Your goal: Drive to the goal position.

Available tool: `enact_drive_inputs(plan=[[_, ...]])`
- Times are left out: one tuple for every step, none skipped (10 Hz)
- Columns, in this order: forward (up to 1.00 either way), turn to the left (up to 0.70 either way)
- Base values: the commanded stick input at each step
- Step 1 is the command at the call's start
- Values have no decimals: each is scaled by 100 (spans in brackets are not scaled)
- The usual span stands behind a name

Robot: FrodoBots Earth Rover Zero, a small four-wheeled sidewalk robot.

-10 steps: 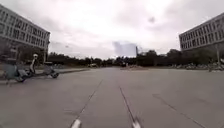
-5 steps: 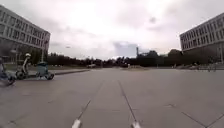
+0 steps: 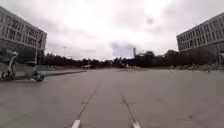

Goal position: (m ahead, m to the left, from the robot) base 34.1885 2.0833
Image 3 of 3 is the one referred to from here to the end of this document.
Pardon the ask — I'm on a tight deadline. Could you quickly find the blue parked bicycle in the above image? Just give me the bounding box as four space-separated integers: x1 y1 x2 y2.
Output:
25 60 46 83

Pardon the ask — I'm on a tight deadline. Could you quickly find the grey paved plaza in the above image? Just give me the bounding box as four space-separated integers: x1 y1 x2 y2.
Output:
0 68 224 128

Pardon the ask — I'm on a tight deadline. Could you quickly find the person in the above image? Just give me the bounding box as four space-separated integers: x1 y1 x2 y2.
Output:
6 51 19 78

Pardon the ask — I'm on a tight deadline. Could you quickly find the robot's own part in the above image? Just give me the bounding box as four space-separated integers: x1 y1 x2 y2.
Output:
70 119 82 128
131 120 142 128

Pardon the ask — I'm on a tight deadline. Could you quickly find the grey office building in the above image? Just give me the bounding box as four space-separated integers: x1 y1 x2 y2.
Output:
0 5 48 64
176 12 224 65

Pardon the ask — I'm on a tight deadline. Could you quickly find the tall chimney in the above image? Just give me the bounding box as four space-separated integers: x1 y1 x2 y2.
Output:
132 47 137 60

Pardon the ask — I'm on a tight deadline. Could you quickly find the row of trees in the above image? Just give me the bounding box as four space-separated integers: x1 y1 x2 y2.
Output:
43 49 221 69

